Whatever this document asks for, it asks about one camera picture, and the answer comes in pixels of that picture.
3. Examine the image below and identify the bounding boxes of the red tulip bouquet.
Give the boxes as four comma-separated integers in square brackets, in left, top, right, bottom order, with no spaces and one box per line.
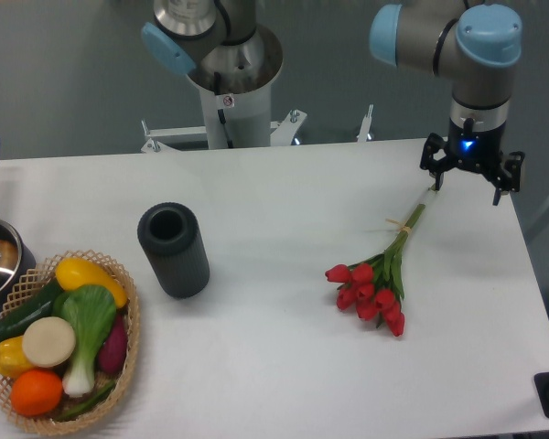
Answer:
[325,186,437,337]

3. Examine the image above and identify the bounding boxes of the purple sweet potato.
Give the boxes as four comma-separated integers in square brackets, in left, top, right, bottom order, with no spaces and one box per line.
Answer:
[97,315,128,374]

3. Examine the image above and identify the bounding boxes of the yellow squash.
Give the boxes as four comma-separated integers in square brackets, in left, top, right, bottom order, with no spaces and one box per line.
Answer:
[55,257,128,309]

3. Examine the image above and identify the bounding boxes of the green cucumber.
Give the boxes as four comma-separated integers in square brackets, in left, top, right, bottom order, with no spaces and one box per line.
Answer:
[0,279,63,343]

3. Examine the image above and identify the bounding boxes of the green chili pepper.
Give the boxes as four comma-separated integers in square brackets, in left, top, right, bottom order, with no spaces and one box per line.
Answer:
[53,380,116,422]

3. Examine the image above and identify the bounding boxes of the dark grey ribbed vase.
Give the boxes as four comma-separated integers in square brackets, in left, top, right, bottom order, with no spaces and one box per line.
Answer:
[137,202,210,299]

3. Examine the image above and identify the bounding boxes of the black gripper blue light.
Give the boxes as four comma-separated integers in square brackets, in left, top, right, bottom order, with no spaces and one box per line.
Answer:
[420,121,525,206]

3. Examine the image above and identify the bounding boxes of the green bok choy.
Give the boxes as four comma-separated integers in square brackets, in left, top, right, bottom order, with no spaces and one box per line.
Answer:
[53,284,116,398]

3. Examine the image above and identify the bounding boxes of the round beige bun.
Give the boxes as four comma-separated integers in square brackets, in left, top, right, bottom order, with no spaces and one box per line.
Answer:
[22,316,76,368]

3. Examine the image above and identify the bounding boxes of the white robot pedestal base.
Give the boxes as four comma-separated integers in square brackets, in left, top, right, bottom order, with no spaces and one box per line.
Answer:
[139,22,375,155]

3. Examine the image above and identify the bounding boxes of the yellow bell pepper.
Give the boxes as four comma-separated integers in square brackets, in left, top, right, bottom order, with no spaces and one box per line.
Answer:
[0,336,36,379]

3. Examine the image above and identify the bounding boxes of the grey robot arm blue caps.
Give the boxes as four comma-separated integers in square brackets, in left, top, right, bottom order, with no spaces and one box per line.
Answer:
[141,1,524,198]

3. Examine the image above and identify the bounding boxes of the orange fruit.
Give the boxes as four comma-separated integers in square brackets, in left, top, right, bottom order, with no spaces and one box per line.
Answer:
[10,369,63,417]

